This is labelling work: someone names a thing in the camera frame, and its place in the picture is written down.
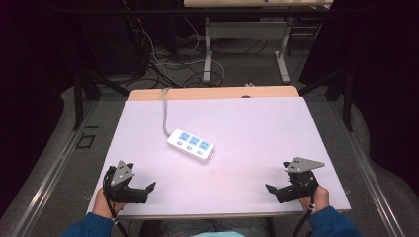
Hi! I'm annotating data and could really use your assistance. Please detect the grey power strip cable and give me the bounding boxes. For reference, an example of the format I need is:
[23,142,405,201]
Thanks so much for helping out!
[160,86,173,138]

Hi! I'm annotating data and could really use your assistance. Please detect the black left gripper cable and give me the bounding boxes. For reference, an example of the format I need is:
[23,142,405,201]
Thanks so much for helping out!
[102,169,131,237]

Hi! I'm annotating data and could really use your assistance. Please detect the white power strip blue sockets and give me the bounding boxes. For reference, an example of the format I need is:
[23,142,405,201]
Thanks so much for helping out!
[166,128,215,163]

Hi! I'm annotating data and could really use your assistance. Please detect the person's left hand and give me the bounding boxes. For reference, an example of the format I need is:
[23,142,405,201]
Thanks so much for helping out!
[92,187,127,220]

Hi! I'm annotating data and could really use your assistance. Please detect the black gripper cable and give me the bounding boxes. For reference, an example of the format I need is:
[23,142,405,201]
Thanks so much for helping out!
[291,196,316,237]
[102,169,131,237]

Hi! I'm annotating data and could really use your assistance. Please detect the black horizontal bar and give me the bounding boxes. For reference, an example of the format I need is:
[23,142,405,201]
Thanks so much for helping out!
[53,7,330,16]

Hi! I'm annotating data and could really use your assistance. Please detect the person's right hand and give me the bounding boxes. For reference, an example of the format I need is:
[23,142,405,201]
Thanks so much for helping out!
[298,185,331,215]

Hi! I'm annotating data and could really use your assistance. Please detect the person's lap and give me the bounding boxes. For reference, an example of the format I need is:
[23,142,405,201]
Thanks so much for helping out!
[139,218,269,237]

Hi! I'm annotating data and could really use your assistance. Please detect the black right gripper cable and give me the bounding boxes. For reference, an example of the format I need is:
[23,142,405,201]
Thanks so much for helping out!
[291,196,316,237]

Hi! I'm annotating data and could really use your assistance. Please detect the white table sheet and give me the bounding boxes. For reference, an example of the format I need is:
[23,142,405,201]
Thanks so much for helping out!
[86,96,352,218]

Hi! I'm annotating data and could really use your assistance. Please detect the black metal stand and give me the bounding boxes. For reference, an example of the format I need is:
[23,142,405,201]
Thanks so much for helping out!
[72,63,131,131]
[297,67,356,133]

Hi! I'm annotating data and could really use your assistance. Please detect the aluminium floor rail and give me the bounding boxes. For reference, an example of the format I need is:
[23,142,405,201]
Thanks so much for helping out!
[328,100,407,237]
[10,99,101,237]

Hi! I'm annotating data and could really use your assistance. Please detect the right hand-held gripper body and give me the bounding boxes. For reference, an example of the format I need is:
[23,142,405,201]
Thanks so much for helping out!
[276,156,326,204]

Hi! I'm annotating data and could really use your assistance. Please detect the desk with white metal legs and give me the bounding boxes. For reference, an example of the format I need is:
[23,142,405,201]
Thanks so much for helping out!
[183,0,334,85]

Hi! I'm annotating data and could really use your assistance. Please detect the tangle of floor cables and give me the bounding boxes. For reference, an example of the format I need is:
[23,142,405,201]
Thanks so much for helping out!
[122,0,231,90]

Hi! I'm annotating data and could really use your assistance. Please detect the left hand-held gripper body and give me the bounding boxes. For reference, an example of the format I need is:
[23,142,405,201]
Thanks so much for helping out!
[103,159,148,204]

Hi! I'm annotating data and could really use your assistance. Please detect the black curtain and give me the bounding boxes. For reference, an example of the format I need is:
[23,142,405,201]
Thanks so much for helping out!
[299,0,419,198]
[0,0,80,211]

